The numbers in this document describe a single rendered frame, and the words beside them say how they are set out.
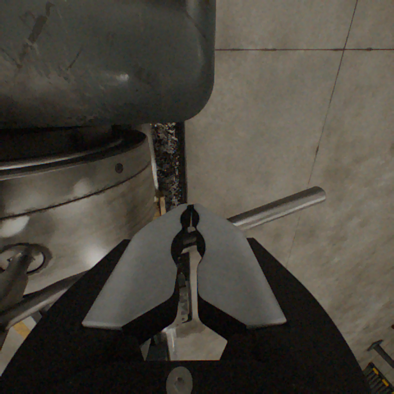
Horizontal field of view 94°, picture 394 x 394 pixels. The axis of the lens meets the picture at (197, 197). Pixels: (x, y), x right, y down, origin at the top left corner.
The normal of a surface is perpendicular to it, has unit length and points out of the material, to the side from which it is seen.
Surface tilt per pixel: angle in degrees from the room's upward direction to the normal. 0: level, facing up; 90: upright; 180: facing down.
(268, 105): 0
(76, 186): 33
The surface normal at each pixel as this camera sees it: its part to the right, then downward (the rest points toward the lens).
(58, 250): 0.58, 0.37
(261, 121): 0.25, 0.45
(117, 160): 0.90, 0.19
